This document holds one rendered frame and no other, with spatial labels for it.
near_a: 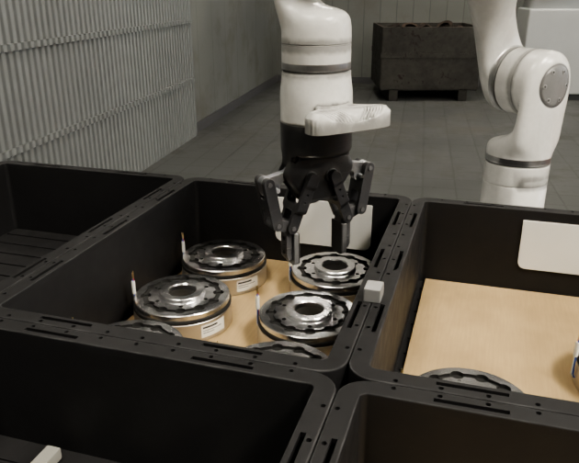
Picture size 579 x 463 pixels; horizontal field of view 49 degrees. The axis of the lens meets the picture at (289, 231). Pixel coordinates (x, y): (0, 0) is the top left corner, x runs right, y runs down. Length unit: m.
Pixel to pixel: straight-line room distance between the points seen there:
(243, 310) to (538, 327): 0.32
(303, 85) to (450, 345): 0.30
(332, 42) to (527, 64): 0.38
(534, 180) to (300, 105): 0.44
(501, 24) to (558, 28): 6.65
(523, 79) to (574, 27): 6.71
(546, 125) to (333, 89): 0.41
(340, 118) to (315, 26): 0.09
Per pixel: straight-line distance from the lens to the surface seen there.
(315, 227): 0.81
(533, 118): 0.94
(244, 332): 0.68
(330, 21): 0.63
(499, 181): 0.97
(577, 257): 0.80
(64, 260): 0.63
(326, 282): 0.71
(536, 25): 7.54
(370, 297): 0.52
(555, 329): 0.74
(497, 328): 0.72
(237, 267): 0.75
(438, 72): 7.19
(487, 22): 0.94
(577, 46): 7.67
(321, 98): 0.63
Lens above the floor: 1.17
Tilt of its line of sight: 21 degrees down
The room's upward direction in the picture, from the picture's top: straight up
